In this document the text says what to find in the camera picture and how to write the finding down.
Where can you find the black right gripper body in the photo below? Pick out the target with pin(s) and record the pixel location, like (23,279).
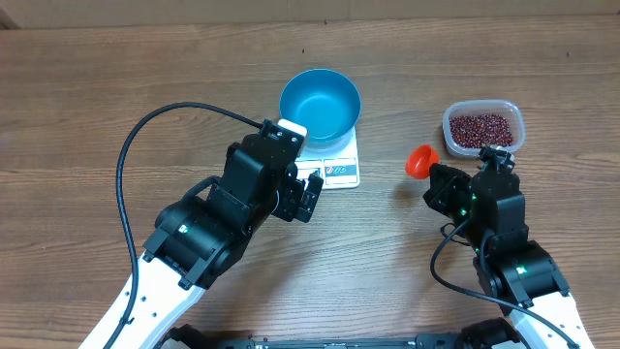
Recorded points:
(451,199)

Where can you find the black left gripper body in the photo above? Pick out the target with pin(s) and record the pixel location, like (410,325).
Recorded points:
(289,193)

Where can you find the orange measuring scoop blue handle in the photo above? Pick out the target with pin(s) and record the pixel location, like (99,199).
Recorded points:
(419,162)

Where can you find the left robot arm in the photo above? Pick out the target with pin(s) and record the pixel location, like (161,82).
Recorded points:
(202,235)

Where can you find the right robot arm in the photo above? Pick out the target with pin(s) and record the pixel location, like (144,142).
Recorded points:
(488,210)

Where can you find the white digital kitchen scale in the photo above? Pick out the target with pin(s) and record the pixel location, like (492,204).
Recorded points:
(336,163)

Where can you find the blue plastic bowl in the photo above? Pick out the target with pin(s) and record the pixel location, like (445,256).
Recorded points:
(325,102)

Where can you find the red adzuki beans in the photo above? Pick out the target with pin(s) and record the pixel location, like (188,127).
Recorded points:
(479,130)

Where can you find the clear plastic container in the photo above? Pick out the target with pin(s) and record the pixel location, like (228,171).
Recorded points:
(505,108)

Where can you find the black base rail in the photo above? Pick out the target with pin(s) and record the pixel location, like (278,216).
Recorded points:
(421,341)

